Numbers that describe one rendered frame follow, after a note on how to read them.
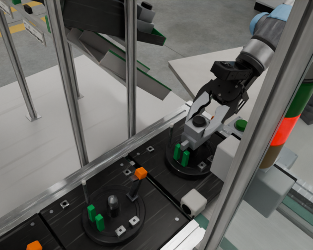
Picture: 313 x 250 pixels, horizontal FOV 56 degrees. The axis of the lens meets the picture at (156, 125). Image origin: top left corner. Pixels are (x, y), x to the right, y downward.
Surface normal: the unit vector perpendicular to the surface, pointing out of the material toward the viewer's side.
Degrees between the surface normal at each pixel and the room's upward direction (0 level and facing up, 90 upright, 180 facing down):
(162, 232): 0
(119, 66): 90
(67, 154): 0
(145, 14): 90
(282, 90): 90
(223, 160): 90
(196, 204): 0
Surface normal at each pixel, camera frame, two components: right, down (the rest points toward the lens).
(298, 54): -0.73, 0.46
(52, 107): 0.05, -0.69
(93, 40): 0.54, 0.62
